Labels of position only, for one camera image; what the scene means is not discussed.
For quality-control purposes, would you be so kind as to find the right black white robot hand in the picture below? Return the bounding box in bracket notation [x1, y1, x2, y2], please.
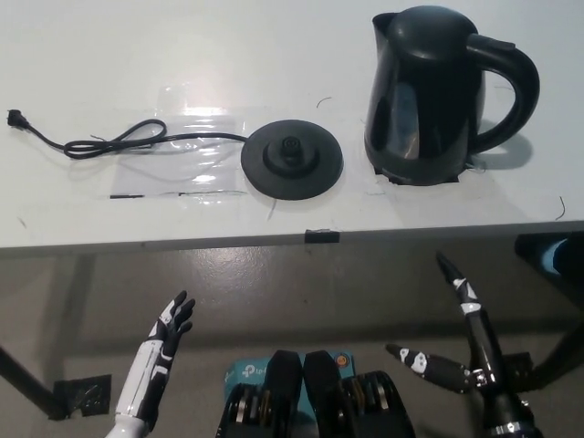
[385, 251, 536, 435]

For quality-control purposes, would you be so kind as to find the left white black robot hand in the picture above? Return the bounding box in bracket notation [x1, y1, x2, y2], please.
[112, 290, 197, 424]

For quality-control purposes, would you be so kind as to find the black electric kettle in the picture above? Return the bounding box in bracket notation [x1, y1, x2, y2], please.
[363, 9, 541, 187]

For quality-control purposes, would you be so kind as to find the round black kettle base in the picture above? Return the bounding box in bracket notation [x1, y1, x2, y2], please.
[241, 119, 345, 203]

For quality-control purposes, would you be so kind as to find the black floor tape patch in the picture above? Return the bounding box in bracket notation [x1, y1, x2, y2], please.
[52, 374, 112, 420]

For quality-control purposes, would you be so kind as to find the black table leg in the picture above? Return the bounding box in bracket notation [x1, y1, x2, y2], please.
[0, 346, 58, 420]
[531, 318, 584, 391]

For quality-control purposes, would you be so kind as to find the teal cardboard box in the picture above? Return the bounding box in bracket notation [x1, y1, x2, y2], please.
[223, 349, 355, 412]

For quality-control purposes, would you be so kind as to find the black object with teal patch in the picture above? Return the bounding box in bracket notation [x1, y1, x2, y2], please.
[514, 232, 584, 276]

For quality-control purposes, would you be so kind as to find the black tape square patch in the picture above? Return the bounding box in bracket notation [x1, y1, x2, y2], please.
[372, 163, 460, 188]

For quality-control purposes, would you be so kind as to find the clear plastic sheet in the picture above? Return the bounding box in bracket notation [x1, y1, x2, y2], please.
[109, 84, 250, 200]

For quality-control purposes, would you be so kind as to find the black power cord with plug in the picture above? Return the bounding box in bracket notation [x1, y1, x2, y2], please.
[5, 108, 250, 161]

